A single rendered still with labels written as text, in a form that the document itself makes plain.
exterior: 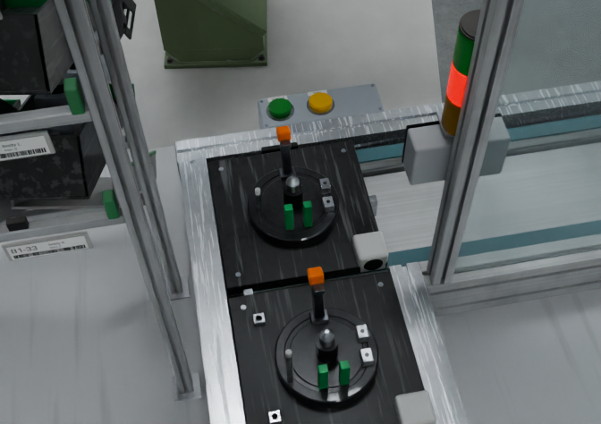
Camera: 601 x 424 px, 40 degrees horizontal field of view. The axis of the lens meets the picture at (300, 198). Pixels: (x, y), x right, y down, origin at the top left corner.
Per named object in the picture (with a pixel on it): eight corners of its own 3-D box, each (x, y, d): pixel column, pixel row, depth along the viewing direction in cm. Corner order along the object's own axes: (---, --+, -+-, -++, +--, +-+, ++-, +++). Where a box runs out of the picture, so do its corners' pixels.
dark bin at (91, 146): (39, 101, 113) (30, 48, 109) (136, 99, 112) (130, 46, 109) (-33, 200, 88) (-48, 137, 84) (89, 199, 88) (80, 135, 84)
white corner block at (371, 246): (351, 249, 126) (351, 233, 123) (380, 244, 126) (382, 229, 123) (358, 275, 123) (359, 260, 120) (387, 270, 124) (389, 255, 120)
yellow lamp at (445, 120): (435, 110, 101) (441, 81, 97) (476, 105, 101) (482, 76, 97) (447, 141, 98) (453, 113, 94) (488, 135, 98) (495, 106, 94)
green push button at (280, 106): (266, 106, 143) (266, 98, 141) (290, 104, 143) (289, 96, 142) (270, 123, 141) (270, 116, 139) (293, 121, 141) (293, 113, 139)
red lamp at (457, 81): (441, 81, 97) (446, 50, 93) (482, 75, 97) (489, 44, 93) (453, 113, 94) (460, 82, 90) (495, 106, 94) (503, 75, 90)
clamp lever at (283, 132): (280, 169, 129) (275, 126, 125) (292, 166, 129) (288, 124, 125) (283, 181, 126) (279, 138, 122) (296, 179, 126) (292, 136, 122)
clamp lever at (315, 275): (310, 311, 114) (306, 267, 110) (325, 309, 114) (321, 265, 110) (315, 328, 111) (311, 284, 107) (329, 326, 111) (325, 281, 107)
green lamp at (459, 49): (446, 49, 93) (452, 16, 89) (489, 44, 93) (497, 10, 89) (460, 81, 90) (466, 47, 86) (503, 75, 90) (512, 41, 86)
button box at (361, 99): (258, 122, 148) (257, 97, 143) (373, 105, 150) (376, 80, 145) (265, 151, 144) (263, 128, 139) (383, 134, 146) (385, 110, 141)
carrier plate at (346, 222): (208, 169, 135) (207, 160, 134) (351, 148, 138) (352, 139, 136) (227, 295, 121) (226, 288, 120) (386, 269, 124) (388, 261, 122)
